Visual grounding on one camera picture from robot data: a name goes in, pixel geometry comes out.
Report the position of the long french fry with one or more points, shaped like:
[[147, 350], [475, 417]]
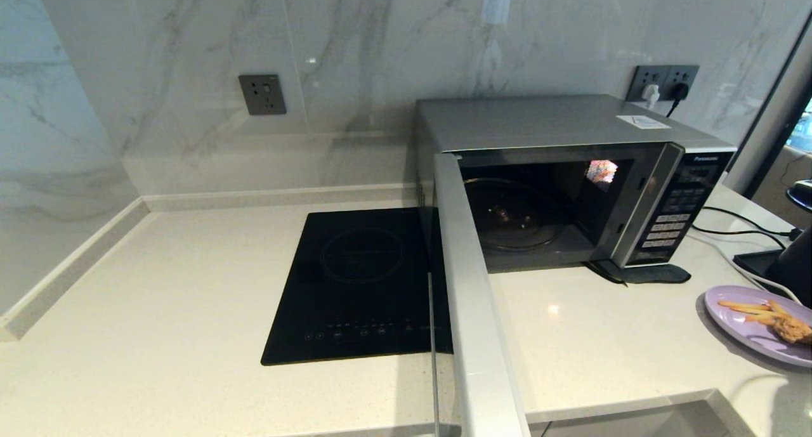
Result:
[[742, 306]]

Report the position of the purple plate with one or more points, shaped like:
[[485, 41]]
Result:
[[736, 326]]

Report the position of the short french fry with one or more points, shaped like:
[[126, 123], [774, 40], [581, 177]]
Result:
[[758, 318]]

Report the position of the fried chicken piece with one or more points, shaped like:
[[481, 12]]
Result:
[[793, 329]]

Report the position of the silver microwave oven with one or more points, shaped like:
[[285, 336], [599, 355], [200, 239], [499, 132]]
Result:
[[539, 121]]

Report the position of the black induction cooktop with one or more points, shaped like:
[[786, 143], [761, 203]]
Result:
[[355, 285]]

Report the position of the white paper sticker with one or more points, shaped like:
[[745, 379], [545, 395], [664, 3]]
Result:
[[643, 122]]

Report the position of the black rubber pad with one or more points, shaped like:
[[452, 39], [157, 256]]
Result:
[[653, 274]]

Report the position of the white power plug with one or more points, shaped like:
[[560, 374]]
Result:
[[651, 95]]

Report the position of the black power plug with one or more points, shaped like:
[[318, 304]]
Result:
[[680, 92]]

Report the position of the grey single wall socket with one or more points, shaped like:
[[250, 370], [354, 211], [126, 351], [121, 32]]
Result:
[[262, 94]]

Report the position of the grey double wall socket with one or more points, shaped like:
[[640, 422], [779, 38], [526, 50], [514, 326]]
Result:
[[665, 75]]

